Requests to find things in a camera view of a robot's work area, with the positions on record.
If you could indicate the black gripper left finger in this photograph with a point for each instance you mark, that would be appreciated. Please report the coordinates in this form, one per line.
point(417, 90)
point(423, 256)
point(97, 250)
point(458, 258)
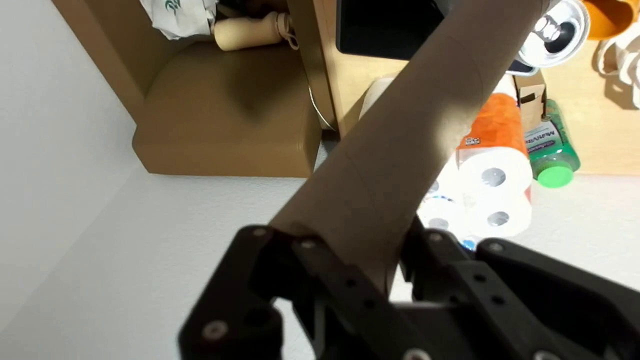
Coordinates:
point(281, 306)

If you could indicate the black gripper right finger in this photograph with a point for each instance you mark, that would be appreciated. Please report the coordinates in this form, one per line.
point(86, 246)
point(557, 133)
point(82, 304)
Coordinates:
point(532, 306)

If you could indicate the brown cardboard towel roll tube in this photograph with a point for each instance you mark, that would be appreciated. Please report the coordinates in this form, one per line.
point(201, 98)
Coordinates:
point(412, 133)

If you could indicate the orange white paper towel pack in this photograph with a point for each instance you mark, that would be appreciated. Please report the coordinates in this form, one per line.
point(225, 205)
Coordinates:
point(493, 181)

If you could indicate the green plastic bottle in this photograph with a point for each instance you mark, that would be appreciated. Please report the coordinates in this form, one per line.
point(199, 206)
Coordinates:
point(552, 157)

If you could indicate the brown cardboard box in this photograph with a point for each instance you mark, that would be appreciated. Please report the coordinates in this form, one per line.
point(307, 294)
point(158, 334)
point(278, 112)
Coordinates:
point(220, 112)

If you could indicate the small cardboard box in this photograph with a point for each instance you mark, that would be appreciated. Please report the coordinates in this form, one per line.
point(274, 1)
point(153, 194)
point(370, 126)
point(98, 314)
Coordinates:
point(531, 93)

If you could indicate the silver drink can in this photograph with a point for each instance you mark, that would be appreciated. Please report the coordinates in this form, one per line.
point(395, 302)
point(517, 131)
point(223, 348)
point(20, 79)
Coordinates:
point(561, 32)

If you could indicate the orange mug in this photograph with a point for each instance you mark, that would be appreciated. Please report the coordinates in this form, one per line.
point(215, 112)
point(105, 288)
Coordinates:
point(610, 17)

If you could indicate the white plastic bag green print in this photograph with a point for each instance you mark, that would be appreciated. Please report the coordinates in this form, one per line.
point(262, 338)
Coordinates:
point(177, 17)

